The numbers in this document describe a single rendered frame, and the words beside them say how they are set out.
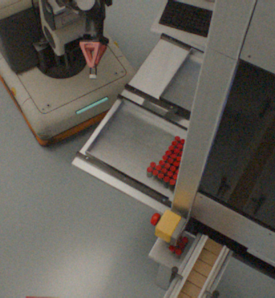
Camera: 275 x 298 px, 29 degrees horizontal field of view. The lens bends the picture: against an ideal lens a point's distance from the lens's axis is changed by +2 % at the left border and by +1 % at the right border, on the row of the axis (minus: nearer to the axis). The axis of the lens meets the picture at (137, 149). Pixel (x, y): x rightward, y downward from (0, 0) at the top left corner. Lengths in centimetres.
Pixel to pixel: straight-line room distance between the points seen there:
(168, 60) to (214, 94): 105
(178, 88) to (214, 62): 104
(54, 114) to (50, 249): 67
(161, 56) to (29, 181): 110
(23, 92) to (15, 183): 48
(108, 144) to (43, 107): 88
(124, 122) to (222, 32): 106
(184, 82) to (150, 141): 29
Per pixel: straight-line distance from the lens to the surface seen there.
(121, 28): 335
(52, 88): 277
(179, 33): 229
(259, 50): 92
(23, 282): 267
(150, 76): 206
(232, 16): 89
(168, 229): 161
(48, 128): 270
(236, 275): 192
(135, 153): 187
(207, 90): 106
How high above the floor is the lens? 255
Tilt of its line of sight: 62 degrees down
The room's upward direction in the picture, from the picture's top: 2 degrees clockwise
